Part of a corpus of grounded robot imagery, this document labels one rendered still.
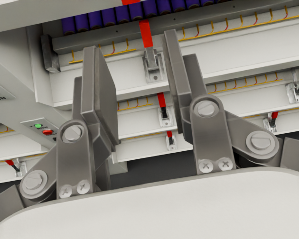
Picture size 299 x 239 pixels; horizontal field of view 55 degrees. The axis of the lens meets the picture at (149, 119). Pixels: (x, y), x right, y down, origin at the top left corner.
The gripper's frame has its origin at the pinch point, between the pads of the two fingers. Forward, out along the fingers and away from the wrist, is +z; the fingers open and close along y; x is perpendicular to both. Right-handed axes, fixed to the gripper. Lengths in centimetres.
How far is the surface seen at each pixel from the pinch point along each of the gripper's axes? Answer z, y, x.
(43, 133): 20.8, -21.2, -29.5
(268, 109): 25, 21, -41
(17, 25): 16.2, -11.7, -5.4
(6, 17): 15.4, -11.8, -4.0
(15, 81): 17.2, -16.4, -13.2
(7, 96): 17.7, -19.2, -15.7
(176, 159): 35, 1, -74
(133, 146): 33, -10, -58
